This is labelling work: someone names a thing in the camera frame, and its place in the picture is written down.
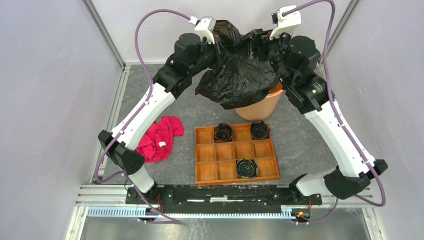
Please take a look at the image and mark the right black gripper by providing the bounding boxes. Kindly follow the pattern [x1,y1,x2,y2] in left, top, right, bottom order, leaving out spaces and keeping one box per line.
[247,25,295,87]

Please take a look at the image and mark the black plastic trash bag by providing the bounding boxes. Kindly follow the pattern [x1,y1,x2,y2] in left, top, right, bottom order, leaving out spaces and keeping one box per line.
[195,20,279,110]

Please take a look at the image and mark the orange plastic trash bin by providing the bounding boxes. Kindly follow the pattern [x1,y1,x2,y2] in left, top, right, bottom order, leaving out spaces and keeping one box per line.
[234,83,283,122]

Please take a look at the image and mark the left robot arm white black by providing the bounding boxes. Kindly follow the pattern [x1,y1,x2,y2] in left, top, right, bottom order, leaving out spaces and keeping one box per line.
[98,33,230,204]

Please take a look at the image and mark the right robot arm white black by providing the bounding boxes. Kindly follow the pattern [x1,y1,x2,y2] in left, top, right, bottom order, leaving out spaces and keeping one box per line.
[248,29,388,204]

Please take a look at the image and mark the black orange rolled tie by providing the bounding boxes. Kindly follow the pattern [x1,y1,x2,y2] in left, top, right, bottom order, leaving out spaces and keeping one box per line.
[213,123,234,143]

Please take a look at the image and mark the black dotted rolled tie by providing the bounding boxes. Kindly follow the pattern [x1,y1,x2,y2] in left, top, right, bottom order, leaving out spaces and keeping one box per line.
[250,121,270,140]

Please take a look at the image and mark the orange wooden compartment tray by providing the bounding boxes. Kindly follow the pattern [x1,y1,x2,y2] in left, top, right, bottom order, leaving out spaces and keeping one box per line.
[194,123,280,186]

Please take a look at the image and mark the red crumpled cloth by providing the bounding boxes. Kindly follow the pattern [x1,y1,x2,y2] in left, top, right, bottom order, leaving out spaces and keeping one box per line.
[135,116,184,163]

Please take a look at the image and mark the blue yellow rolled tie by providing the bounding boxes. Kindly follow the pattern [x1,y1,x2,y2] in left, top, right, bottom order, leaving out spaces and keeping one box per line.
[235,158,258,179]

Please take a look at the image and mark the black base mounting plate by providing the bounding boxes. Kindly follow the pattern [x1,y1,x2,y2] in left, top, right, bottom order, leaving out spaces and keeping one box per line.
[144,184,323,214]

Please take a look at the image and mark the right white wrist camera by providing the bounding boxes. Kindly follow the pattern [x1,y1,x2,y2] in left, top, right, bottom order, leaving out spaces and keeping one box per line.
[269,5,302,40]

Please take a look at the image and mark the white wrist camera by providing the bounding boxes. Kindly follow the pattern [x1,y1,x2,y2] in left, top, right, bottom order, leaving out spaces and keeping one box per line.
[188,16,216,45]
[269,5,302,40]

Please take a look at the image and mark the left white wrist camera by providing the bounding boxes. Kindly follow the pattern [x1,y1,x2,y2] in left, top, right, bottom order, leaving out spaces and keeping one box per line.
[188,16,216,45]

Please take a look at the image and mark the blue slotted cable duct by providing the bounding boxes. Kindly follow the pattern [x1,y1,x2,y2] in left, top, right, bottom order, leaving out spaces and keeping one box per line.
[87,206,295,220]

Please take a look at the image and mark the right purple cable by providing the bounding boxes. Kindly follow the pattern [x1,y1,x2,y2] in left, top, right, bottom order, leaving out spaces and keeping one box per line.
[281,0,388,225]

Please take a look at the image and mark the aluminium frame rail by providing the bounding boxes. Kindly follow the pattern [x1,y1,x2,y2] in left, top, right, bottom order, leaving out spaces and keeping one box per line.
[75,184,377,209]

